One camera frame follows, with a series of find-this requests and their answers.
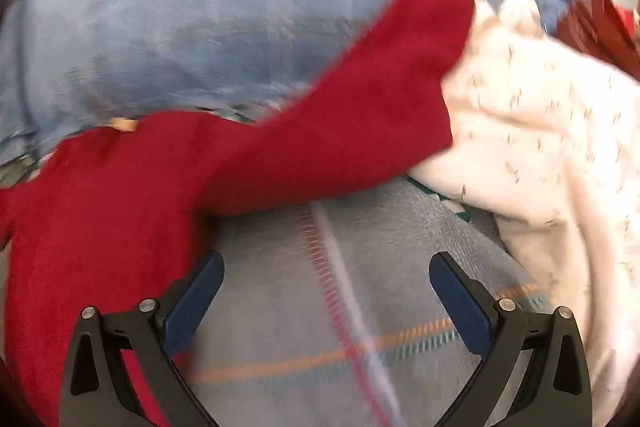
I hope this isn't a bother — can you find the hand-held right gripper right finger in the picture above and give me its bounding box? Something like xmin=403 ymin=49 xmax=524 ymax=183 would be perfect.
xmin=429 ymin=251 xmax=593 ymax=427

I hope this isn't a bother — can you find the grey striped bed sheet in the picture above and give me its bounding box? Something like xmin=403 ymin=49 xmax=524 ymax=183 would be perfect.
xmin=165 ymin=177 xmax=551 ymax=427

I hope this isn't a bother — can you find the blue plaid pillow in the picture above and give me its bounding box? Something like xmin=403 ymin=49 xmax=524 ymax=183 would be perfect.
xmin=0 ymin=0 xmax=601 ymax=168

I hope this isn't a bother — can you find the red knit garment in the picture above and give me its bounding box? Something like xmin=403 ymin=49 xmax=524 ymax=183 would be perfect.
xmin=0 ymin=0 xmax=476 ymax=427

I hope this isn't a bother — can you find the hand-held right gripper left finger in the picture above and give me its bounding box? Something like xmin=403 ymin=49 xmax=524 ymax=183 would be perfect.
xmin=59 ymin=251 xmax=226 ymax=427

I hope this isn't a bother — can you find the white floral pillow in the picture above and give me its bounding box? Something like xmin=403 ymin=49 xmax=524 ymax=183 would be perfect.
xmin=407 ymin=0 xmax=640 ymax=408

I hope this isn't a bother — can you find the dark red cloth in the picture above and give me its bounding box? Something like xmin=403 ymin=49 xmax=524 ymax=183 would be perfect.
xmin=555 ymin=0 xmax=640 ymax=82

